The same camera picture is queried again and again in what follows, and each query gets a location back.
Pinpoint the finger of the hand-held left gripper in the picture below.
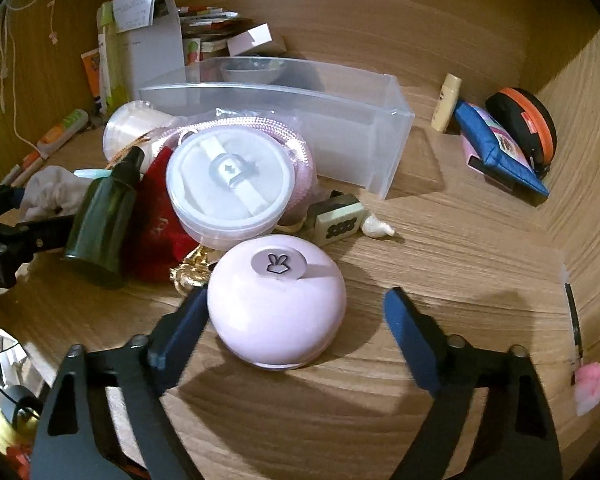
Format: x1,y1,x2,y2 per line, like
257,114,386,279
0,214,77,263
0,184,28,221

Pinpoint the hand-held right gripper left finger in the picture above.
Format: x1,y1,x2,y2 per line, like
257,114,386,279
30,285,211,480

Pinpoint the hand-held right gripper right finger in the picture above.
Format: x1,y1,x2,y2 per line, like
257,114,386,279
382,287,563,480

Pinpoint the white cloth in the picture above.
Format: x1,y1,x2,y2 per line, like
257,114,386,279
19,165,90,223

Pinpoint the gold corded charm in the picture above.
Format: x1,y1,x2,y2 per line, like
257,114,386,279
169,247,220,293

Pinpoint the dark green bottle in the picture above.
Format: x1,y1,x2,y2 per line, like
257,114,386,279
62,146,146,291

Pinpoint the red pouch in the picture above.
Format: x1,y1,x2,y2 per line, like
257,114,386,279
125,146,203,283

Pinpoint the pink round compact case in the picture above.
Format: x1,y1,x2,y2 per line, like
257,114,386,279
206,234,347,370

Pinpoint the clear tape roll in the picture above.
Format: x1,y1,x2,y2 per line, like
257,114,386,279
102,101,178,166

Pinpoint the white round powder jar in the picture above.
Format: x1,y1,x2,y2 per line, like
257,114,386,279
165,129,297,251

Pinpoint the pink rope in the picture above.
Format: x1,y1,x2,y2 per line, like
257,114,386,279
150,107,321,226

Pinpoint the clear plastic storage box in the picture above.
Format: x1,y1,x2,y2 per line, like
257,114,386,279
137,56,415,201

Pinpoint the wooden desktop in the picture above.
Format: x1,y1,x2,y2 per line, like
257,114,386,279
0,20,588,480

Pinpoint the white marker pen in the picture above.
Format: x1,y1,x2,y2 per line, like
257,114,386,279
0,152,48,188

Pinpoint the orange green tube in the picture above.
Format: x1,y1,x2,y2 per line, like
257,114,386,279
36,108,90,158

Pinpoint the small white shell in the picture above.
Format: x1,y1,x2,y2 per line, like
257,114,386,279
361,212,397,240

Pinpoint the green stamp block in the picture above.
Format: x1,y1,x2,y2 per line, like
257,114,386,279
307,191,365,247

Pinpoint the orange box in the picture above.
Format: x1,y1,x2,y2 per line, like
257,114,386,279
80,49,106,113

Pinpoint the green white carton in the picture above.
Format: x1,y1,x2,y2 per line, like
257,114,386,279
96,1,131,111

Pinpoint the pink flat card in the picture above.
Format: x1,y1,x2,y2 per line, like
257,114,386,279
461,135,518,192

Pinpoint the blue zip pouch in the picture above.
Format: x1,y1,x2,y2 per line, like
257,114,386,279
452,99,551,198

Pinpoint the white paper bag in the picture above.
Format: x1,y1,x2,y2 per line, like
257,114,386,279
111,0,187,106

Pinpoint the cream tube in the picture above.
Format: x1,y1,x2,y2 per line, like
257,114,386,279
430,73,463,134

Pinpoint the carrot print packet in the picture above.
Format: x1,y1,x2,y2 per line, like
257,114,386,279
182,35,203,67

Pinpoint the black orange round case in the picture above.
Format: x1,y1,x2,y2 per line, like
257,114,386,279
485,87,558,181

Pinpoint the clear plastic bowl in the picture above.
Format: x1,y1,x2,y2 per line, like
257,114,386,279
219,57,290,85

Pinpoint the stack of flat packets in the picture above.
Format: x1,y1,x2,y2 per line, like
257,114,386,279
176,5,255,41

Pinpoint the pink white small box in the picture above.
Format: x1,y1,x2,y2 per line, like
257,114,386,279
226,23,287,58

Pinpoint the white cable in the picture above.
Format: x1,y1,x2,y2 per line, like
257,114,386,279
0,0,63,148

